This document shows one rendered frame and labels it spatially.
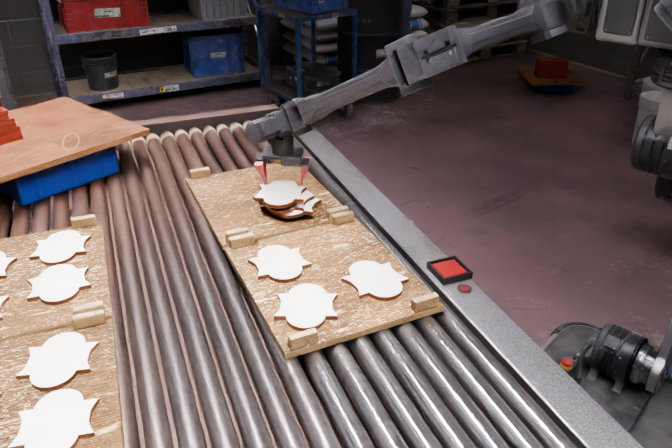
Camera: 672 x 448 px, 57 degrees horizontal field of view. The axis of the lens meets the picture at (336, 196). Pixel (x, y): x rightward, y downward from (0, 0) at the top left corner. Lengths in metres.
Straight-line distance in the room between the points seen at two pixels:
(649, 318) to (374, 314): 1.99
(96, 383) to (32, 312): 0.28
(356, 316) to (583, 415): 0.44
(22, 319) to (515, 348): 0.97
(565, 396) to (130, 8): 4.84
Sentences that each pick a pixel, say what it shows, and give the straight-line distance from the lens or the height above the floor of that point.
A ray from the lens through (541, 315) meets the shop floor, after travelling 2.93.
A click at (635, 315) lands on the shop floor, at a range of 3.08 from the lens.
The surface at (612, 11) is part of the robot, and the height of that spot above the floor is 1.44.
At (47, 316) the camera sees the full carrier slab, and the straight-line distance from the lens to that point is 1.38.
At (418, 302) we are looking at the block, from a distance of 1.26.
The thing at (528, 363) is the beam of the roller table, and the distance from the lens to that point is 1.24.
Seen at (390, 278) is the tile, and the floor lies 0.95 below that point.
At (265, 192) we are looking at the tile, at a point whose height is 0.99.
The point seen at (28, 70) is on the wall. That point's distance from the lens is 6.18.
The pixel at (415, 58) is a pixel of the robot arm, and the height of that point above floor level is 1.40.
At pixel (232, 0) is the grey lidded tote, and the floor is 0.79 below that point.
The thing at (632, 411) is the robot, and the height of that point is 0.26.
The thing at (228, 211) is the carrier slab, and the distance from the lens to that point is 1.65.
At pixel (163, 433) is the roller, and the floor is 0.92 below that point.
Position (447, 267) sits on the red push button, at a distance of 1.44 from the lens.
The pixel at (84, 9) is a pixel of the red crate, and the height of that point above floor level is 0.82.
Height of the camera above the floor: 1.71
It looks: 27 degrees down
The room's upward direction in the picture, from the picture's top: straight up
